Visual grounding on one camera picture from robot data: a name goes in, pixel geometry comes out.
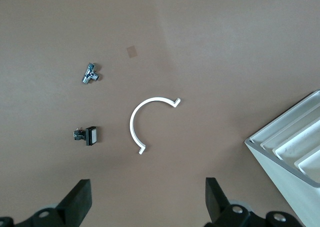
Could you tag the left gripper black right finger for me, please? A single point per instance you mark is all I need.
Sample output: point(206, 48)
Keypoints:
point(217, 207)

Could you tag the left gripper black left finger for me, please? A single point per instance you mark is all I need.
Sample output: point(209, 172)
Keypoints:
point(72, 207)

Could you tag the white drawer cabinet shell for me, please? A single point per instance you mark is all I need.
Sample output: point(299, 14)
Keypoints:
point(275, 177)

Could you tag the white semicircular plastic clamp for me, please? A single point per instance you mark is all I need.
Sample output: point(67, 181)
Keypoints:
point(132, 122)

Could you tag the chrome metal valve fitting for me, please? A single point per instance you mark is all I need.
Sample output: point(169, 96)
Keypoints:
point(90, 73)

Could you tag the brown tape patch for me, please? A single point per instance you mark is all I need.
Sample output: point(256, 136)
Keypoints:
point(132, 51)

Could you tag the black switch white square face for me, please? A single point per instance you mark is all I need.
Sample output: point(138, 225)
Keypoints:
point(90, 136)

